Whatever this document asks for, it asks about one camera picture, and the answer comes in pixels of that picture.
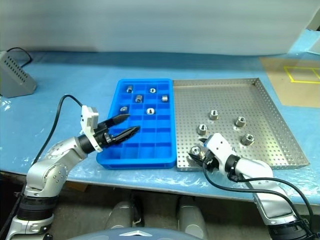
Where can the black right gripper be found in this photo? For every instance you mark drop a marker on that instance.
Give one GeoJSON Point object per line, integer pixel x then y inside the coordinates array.
{"type": "Point", "coordinates": [208, 160]}

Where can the metal nut in tray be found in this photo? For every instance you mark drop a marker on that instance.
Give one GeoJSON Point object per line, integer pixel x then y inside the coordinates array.
{"type": "Point", "coordinates": [129, 88]}
{"type": "Point", "coordinates": [152, 90]}
{"type": "Point", "coordinates": [138, 98]}
{"type": "Point", "coordinates": [164, 98]}

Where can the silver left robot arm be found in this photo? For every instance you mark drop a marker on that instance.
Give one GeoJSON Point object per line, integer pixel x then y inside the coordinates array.
{"type": "Point", "coordinates": [45, 172]}

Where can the grey rounded robot leg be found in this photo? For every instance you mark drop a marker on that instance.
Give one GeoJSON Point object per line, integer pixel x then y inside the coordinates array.
{"type": "Point", "coordinates": [192, 217]}
{"type": "Point", "coordinates": [121, 215]}

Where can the perforated metal tray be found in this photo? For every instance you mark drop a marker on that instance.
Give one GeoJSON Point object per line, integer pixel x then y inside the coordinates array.
{"type": "Point", "coordinates": [225, 100]}

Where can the blue-grey rounded chest shell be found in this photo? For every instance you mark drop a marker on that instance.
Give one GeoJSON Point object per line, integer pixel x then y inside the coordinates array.
{"type": "Point", "coordinates": [135, 235]}

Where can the brown mat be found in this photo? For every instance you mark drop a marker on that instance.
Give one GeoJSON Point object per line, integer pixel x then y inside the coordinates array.
{"type": "Point", "coordinates": [287, 92]}

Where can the blue compartment tray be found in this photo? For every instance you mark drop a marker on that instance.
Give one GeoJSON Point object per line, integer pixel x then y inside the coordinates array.
{"type": "Point", "coordinates": [147, 152]}

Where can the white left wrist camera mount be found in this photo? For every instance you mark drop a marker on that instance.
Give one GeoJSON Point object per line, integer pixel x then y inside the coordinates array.
{"type": "Point", "coordinates": [86, 117]}

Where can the white foam backdrop board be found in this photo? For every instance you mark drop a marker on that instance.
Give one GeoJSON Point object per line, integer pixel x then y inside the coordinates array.
{"type": "Point", "coordinates": [150, 25]}

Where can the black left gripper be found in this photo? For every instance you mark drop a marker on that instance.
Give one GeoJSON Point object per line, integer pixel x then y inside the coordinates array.
{"type": "Point", "coordinates": [103, 136]}

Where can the grey vented device box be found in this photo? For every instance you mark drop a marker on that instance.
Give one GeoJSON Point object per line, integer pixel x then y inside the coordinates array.
{"type": "Point", "coordinates": [15, 82]}

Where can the yellow tape marking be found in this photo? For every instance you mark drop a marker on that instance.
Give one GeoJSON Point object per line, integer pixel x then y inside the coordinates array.
{"type": "Point", "coordinates": [305, 81]}

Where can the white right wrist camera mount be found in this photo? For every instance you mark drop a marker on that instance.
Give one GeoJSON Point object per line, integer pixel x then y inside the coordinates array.
{"type": "Point", "coordinates": [220, 145]}

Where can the blue plastic table cover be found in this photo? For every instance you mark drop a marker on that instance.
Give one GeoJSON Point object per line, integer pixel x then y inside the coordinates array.
{"type": "Point", "coordinates": [75, 75]}

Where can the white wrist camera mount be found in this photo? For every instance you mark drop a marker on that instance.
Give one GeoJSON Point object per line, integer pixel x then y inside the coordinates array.
{"type": "Point", "coordinates": [86, 117]}
{"type": "Point", "coordinates": [220, 145]}

